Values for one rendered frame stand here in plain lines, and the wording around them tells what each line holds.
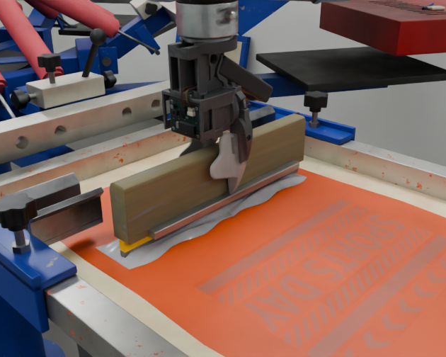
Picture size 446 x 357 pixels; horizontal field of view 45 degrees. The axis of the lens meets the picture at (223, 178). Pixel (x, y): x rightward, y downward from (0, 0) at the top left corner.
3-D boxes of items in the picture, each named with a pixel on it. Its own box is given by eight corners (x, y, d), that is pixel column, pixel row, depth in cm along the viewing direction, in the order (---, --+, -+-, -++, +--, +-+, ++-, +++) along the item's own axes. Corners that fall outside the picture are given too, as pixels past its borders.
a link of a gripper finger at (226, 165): (206, 205, 71) (195, 138, 68) (236, 190, 75) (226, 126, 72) (222, 209, 69) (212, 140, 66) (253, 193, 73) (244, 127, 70)
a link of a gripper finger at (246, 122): (221, 161, 72) (212, 98, 70) (230, 157, 73) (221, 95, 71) (247, 165, 69) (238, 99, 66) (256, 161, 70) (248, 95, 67)
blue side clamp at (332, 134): (352, 164, 95) (356, 127, 92) (336, 173, 92) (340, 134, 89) (229, 125, 114) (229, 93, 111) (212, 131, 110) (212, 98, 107)
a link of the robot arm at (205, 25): (207, -6, 68) (255, -1, 63) (207, 30, 70) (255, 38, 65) (161, 1, 63) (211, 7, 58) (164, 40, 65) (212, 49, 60)
